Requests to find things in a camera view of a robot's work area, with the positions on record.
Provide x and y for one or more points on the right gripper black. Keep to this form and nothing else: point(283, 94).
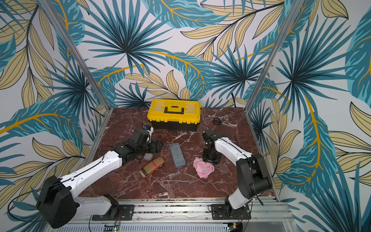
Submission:
point(211, 154)

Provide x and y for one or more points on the left metal frame post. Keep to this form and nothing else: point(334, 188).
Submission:
point(65, 35)

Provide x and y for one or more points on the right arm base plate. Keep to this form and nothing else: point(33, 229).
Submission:
point(226, 212)

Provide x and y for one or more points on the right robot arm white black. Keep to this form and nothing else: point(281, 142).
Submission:
point(253, 177)

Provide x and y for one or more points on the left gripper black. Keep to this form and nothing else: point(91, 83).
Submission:
point(154, 144)

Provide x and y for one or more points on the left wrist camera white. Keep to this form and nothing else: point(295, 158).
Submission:
point(150, 130)

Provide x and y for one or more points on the right metal frame post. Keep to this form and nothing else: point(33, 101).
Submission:
point(274, 51)

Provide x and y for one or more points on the grey-blue rectangular eyeglass case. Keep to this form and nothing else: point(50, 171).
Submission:
point(177, 155)

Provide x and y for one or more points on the aluminium front rail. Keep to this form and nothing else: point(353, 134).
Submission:
point(264, 214)

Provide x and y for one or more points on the pink cloth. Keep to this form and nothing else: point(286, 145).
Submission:
point(203, 169)

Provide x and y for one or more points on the grey oval eyeglass case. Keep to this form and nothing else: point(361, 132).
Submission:
point(148, 156)

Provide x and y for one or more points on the brown case with red band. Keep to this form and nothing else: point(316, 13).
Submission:
point(152, 167)

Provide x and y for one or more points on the yellow black toolbox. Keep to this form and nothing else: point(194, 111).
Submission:
point(177, 115)

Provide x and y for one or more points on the metal frame post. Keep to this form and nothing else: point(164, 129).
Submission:
point(274, 51)
point(65, 35)

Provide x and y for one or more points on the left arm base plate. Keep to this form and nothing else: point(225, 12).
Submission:
point(119, 212)

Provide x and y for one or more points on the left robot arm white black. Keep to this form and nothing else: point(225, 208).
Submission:
point(59, 201)

